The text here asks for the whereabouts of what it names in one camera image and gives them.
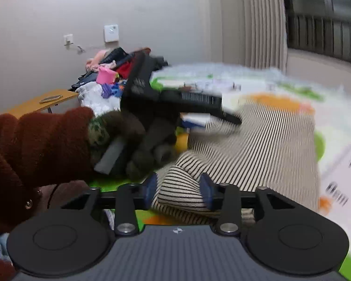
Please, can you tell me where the smartphone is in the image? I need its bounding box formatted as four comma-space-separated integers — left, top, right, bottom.
39, 94, 63, 104

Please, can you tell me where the pile of mixed clothes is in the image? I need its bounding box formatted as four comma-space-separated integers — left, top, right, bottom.
69, 47, 168, 115

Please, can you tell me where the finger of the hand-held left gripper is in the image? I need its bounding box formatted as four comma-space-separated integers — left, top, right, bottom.
221, 109, 243, 125

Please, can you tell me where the beige curtain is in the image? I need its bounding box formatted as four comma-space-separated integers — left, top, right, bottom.
219, 0, 288, 74

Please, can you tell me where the white wall box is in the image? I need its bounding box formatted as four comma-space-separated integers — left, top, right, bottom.
103, 24, 119, 43

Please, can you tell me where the dark window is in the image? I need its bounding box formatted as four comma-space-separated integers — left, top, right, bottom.
280, 0, 351, 65

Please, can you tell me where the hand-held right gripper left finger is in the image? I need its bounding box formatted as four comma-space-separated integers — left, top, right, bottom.
48, 173, 159, 237

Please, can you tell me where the colourful printed play mat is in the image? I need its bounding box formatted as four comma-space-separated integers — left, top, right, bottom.
91, 63, 351, 281

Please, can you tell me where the wooden side table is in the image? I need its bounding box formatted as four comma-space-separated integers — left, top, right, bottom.
1, 89, 80, 118

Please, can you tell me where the person's left hand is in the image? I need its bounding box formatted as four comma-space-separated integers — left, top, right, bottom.
89, 111, 178, 181

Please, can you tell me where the black white striped garment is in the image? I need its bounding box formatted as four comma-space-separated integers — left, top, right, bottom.
150, 102, 322, 221

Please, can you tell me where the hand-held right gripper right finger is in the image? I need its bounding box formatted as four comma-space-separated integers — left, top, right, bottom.
199, 173, 296, 236

